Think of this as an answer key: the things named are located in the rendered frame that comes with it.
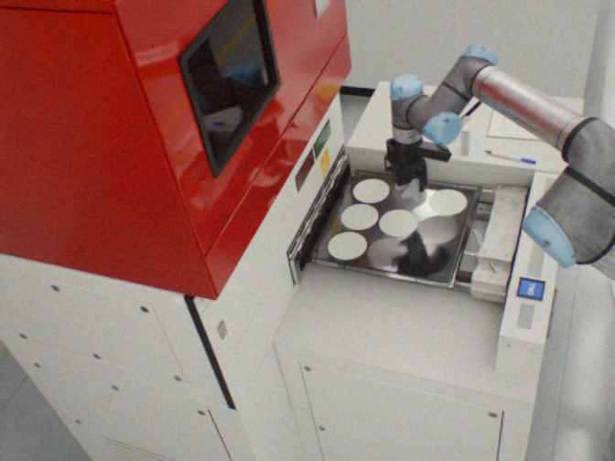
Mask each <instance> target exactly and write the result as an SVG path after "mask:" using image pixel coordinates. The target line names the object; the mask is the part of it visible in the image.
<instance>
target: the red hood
mask: <svg viewBox="0 0 615 461"><path fill-rule="evenodd" d="M351 69H352V67H351V50H350V41H349V33H348V23H347V14H346V5H345V0H0V253H4V254H8V255H13V256H16V257H21V258H25V259H29V260H33V261H38V262H42V263H49V264H53V265H57V266H61V267H66V268H70V269H74V270H78V271H83V272H86V273H94V274H98V275H102V276H107V277H111V278H115V279H119V280H124V281H127V282H132V283H136V284H143V285H147V286H152V287H155V288H160V289H164V290H168V291H172V292H177V293H181V294H185V295H193V296H196V297H201V298H205V299H210V300H213V301H217V299H218V297H219V296H220V294H221V292H222V290H223V288H224V287H225V285H226V284H227V282H228V281H229V279H230V277H231V276H232V273H233V271H234V270H235V268H236V266H237V265H238V263H239V261H240V260H241V259H242V257H243V255H244V253H245V251H246V249H247V248H248V246H249V244H250V243H251V241H252V239H253V237H254V235H255V233H256V232H257V231H258V229H259V227H260V226H261V224H262V222H263V221H264V218H265V216H266V215H267V213H268V211H269V210H270V208H271V207H272V205H273V204H274V202H275V200H276V198H277V196H278V194H279V193H280V191H281V189H282V187H283V186H284V184H285V183H286V181H287V179H288V177H289V176H290V174H291V172H292V171H293V169H294V167H295V165H296V164H297V161H298V160H299V158H300V157H301V155H302V154H303V152H304V150H305V149H306V147H307V145H308V143H309V141H310V139H311V138H312V136H313V134H314V133H315V132H316V130H317V128H318V126H319V124H320V122H321V121H322V119H323V117H324V116H325V114H326V112H327V110H328V109H329V107H330V105H331V104H332V102H333V100H334V99H335V97H336V95H337V94H338V92H339V90H340V88H341V86H342V84H343V83H344V81H345V80H346V78H347V77H348V75H349V73H350V72H351Z"/></svg>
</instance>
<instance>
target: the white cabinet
mask: <svg viewBox="0 0 615 461"><path fill-rule="evenodd" d="M274 345H275V351H276V355H277V357H278V361H279V364H280V368H281V371H282V374H283V377H284V381H285V384H286V389H287V393H288V396H289V400H290V402H291V406H292V409H293V413H294V416H295V419H296V423H297V429H298V431H299V435H300V438H301V442H302V445H303V448H304V451H305V455H306V458H307V461H524V457H525V451H526V447H527V442H528V437H529V432H530V427H531V422H532V417H533V411H534V405H532V404H528V403H523V402H517V401H513V400H509V399H505V398H501V397H497V396H493V395H489V394H486V393H482V392H477V391H471V390H467V389H463V388H459V387H455V386H451V385H447V384H444V383H440V382H435V381H429V380H425V379H421V378H417V377H413V376H409V375H405V374H402V373H398V372H394V371H389V370H383V369H379V368H375V367H372V366H367V365H363V364H360V363H356V362H352V361H348V360H344V359H337V358H333V357H330V356H326V355H321V354H318V353H314V352H310V351H306V350H303V349H298V348H291V347H288V346H284V345H280V344H276V343H274Z"/></svg>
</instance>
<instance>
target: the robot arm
mask: <svg viewBox="0 0 615 461"><path fill-rule="evenodd" d="M498 63H499V60H498V58H497V57H496V56H495V55H494V54H493V53H491V52H490V51H489V50H487V49H486V48H485V47H483V46H481V45H479V44H477V43H472V44H470V45H469V46H468V47H467V49H466V50H465V51H464V52H463V54H462V55H460V56H459V58H458V61H457V62H456V63H455V65H454V66H453V67H452V69H451V70H450V72H449V73H448V75H447V76H446V77H445V79H443V80H442V82H441V83H440V85H439V86H438V87H437V89H436V90H435V92H434V93H433V94H432V96H431V97H429V96H427V95H426V94H424V92H423V90H424V86H423V82H422V80H421V79H420V78H419V77H418V76H416V75H413V74H404V75H400V76H399V77H396V78H394V79H393V80H392V82H391V84H390V96H389V98H390V102H391V117H392V135H393V138H390V139H387V140H386V152H387V155H385V156H384V166H385V172H387V171H391V173H393V177H394V182H395V183H396V185H395V189H396V190H405V191H404V192H403V194H402V198H411V197H413V199H414V200H415V201H416V200H418V199H420V197H421V196H422V195H423V193H424V191H425V190H426V186H427V168H426V160H425V159H424V157H425V158H430V159H435V160H439V161H443V162H448V160H449V159H450V158H451V156H452V153H451V152H450V151H449V149H448V148H447V147H446V145H449V144H451V143H452V142H454V141H455V140H456V139H457V138H458V136H459V134H460V130H461V129H462V121H461V119H460V118H459V116H460V115H461V113H462V112H463V111H464V109H465V108H466V107H467V105H468V104H469V102H470V101H471V100H472V98H473V97H475V98H476V99H477V100H479V101H481V102H483V103H484V104H486V105H487V106H489V107H491V108H492V109H493V110H494V111H496V112H497V113H500V114H501V115H503V116H504V117H506V118H507V119H509V120H511V121H512V122H514V123H516V124H517V125H519V126H520V127H522V128H523V129H524V130H526V131H527V132H529V133H530V134H533V135H534V136H536V137H537V138H539V139H540V140H542V141H544V142H545V143H547V144H548V145H550V146H552V147H553V148H554V149H556V150H557V151H559V152H560V156H561V158H562V160H563V161H564V162H566V163H567V164H568V165H567V166H566V168H565V169H564V170H563V171H562V172H561V174H560V175H559V176H558V177H557V179H556V180H555V181H554V183H553V184H552V185H551V186H550V188H549V189H548V190H547V191H546V192H545V193H544V195H543V196H542V197H541V198H540V199H539V200H538V202H537V203H536V204H535V205H534V206H532V207H531V209H530V212H529V213H528V215H527V216H526V217H525V219H524V220H523V224H522V228H523V231H524V232H525V233H526V234H527V235H528V236H529V237H530V238H531V239H532V240H533V241H534V242H535V243H536V244H537V245H538V246H539V247H541V248H542V249H543V250H544V251H545V252H546V253H547V254H548V255H550V256H551V257H552V258H553V259H554V260H555V261H557V262H558V263H559V264H560V265H562V266H563V267H565V268H567V267H569V266H570V265H573V264H577V265H591V266H592V267H594V268H595V269H597V270H598V271H600V272H601V273H603V274H605V275H606V276H607V277H609V279H611V280H612V281H614V282H615V215H614V214H615V129H614V128H613V127H611V126H610V125H609V124H608V123H606V122H604V121H602V120H600V119H599V118H598V117H596V116H588V117H584V116H582V115H580V114H579V113H576V112H574V111H573V110H571V109H569V108H567V107H566V106H565V105H563V104H561V103H559V102H557V101H555V100H553V99H552V98H550V97H548V96H546V95H545V94H543V93H541V92H540V91H538V90H536V89H534V88H533V87H531V86H529V85H527V84H526V83H524V82H522V81H520V80H518V79H516V78H514V76H512V75H510V74H508V73H507V72H505V71H503V70H501V69H499V68H497V67H496V66H497V65H498ZM423 136H424V137H425V138H426V139H429V140H431V141H432V142H434V143H430V142H427V141H423ZM386 160H387V161H388V162H389V163H390V166H388V167H386Z"/></svg>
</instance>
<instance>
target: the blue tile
mask: <svg viewBox="0 0 615 461"><path fill-rule="evenodd" d="M542 288H543V284H542V283H537V282H532V281H527V280H522V282H521V287H520V292H519V295H528V296H532V297H537V298H541V293H542Z"/></svg>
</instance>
